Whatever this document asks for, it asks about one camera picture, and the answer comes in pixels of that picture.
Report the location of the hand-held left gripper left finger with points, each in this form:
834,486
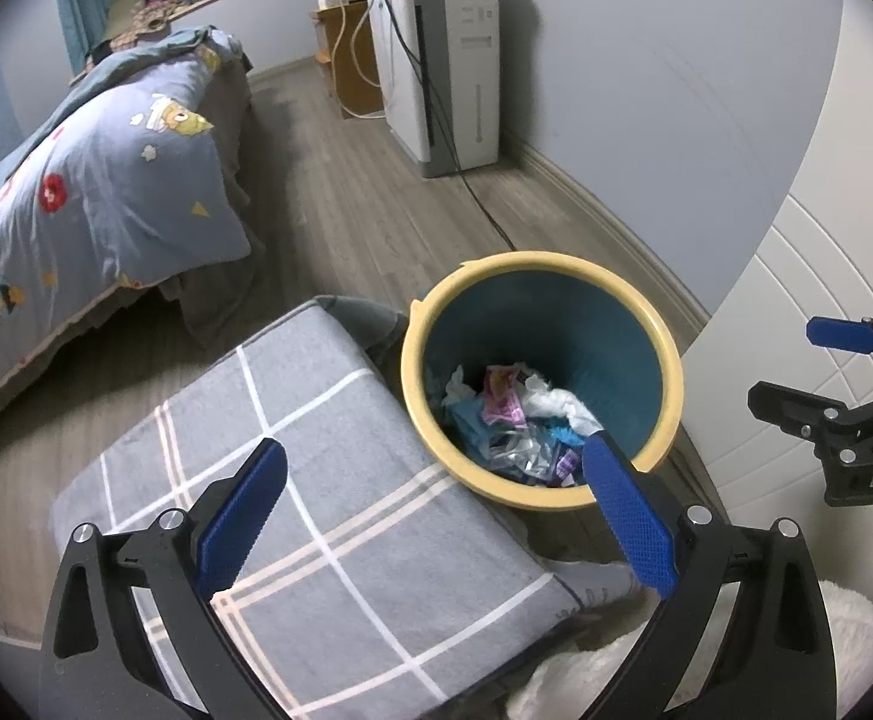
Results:
245,517

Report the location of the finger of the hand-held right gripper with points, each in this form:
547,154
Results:
796,409
841,334

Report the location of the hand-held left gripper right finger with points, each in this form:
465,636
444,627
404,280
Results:
631,517

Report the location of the blue plastic wrapper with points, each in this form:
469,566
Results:
565,436

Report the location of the pink snack wrapper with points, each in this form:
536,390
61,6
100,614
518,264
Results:
504,397

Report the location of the blue face mask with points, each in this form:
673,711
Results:
470,427

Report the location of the blue bin with yellow rim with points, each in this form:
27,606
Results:
541,330

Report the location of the small white tissue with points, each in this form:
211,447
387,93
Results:
460,386

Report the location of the white wardrobe door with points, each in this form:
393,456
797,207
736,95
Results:
781,277

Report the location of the grey plaid cushion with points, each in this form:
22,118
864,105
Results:
331,502

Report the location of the white fluffy cloth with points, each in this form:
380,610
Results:
849,630

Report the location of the grey bed sheet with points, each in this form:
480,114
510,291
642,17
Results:
211,300

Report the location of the bed with blue duvet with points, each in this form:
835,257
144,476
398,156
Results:
106,202

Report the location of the white air purifier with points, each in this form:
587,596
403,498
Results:
459,75

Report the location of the wooden cabinet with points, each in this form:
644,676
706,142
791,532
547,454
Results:
354,67

